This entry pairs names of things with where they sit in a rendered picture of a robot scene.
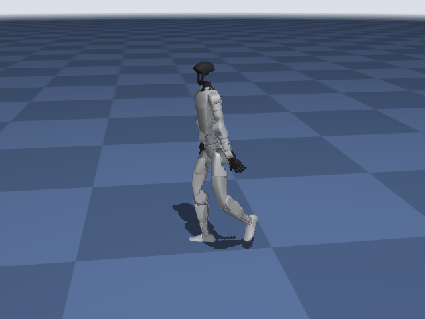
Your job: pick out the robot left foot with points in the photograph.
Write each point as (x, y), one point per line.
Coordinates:
(250, 229)

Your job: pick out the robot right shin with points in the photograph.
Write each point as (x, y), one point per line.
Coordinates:
(202, 212)

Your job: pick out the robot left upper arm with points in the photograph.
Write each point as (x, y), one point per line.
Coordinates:
(215, 102)

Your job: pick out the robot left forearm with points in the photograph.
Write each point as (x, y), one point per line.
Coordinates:
(224, 141)

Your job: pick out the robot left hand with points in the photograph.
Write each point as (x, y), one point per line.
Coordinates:
(236, 164)

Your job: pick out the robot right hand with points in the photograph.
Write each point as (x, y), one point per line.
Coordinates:
(201, 147)

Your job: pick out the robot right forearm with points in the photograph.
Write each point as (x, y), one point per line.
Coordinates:
(202, 137)

